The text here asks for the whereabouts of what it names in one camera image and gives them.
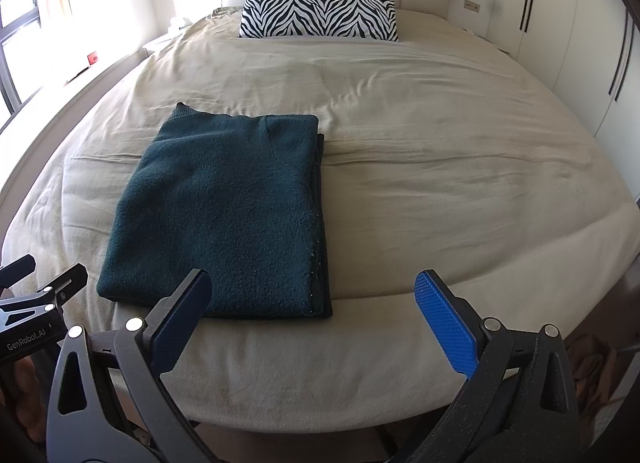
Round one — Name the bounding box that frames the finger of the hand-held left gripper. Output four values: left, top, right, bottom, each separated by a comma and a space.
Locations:
0, 254, 37, 294
0, 264, 89, 331

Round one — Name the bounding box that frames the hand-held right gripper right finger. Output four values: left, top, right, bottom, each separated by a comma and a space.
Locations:
414, 270, 581, 463

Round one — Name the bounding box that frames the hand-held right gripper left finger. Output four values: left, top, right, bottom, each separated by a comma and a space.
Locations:
47, 268, 221, 463

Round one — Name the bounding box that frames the dark teal knit sweater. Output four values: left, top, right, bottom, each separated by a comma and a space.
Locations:
96, 102, 334, 320

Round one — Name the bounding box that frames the beige bed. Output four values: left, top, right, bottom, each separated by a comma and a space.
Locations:
0, 8, 640, 436

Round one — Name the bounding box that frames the dark framed window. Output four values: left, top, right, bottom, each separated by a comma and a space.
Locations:
0, 0, 66, 119

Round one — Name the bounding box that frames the white wardrobe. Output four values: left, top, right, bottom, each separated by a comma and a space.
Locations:
450, 0, 640, 140

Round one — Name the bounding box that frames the zebra print pillow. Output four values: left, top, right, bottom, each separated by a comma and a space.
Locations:
238, 0, 400, 42

